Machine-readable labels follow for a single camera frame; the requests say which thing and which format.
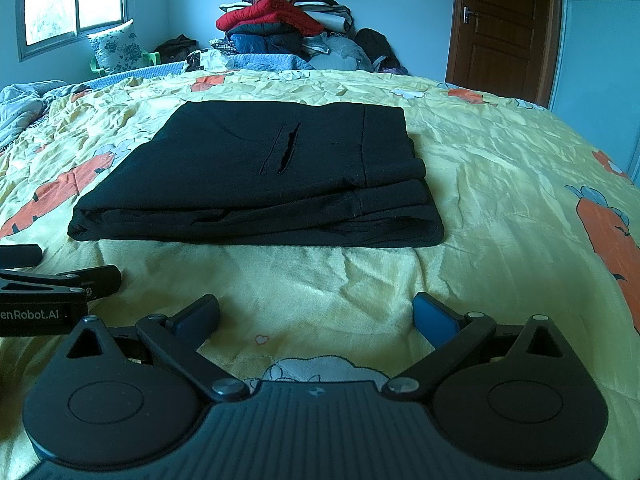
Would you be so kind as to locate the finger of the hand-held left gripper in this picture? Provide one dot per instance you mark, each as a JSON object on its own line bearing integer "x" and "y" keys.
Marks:
{"x": 100, "y": 281}
{"x": 20, "y": 255}

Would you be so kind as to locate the floral pillow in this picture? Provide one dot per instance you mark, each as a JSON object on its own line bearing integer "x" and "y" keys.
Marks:
{"x": 117, "y": 50}

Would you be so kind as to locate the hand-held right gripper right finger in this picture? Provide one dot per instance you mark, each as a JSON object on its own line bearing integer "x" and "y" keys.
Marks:
{"x": 435, "y": 321}

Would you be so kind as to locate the green plastic chair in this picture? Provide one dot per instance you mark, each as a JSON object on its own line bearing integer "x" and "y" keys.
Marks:
{"x": 155, "y": 56}

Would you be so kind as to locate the yellow carrot print bedsheet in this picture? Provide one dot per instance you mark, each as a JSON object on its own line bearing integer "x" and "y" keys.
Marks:
{"x": 500, "y": 185}

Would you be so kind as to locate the black pants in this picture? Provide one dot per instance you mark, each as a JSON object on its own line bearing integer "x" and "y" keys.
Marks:
{"x": 225, "y": 180}

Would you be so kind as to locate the brown wooden door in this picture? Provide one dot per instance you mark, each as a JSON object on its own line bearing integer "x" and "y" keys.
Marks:
{"x": 505, "y": 35}

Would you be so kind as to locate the blue quilted blanket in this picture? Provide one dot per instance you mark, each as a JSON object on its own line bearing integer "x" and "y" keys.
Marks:
{"x": 270, "y": 61}

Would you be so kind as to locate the pile of folded clothes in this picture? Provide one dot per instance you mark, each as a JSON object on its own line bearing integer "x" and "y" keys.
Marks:
{"x": 280, "y": 20}

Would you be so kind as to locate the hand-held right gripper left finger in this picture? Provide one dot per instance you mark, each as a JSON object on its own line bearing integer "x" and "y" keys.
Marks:
{"x": 197, "y": 317}

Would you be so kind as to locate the dark cloth bundle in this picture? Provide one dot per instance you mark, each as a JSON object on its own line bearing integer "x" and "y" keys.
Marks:
{"x": 176, "y": 46}

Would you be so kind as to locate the light blue crumpled quilt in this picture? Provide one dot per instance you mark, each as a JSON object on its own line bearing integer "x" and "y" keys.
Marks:
{"x": 25, "y": 105}

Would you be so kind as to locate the window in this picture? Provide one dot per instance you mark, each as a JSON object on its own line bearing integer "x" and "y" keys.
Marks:
{"x": 70, "y": 0}

